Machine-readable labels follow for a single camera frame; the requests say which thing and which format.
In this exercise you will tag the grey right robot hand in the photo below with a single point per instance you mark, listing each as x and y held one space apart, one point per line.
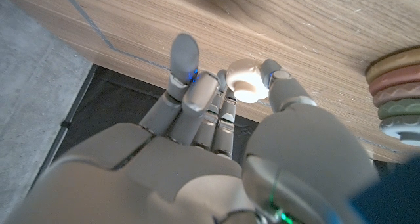
164 171

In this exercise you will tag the small cream toy disk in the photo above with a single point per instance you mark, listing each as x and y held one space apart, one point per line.
244 81

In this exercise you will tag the grey toy disk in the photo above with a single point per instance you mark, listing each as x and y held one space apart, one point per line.
400 132

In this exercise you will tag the green toy disk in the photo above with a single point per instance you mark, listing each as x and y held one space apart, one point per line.
398 109

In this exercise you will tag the dusty pink toy disk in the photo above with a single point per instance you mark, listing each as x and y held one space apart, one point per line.
397 94

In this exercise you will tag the coral red toy disk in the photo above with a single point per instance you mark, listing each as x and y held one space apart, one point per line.
393 79

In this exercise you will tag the large orange toy disk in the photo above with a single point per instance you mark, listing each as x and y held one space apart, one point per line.
390 63

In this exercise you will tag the black backdrop cloth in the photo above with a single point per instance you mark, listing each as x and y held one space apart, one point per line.
105 109

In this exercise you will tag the black backdrop stand pole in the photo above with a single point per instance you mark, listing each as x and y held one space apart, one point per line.
62 125

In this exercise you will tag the grey tape outline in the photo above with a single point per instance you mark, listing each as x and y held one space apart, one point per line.
108 43

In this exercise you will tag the blue wrist connector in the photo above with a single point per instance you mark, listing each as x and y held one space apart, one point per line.
390 194

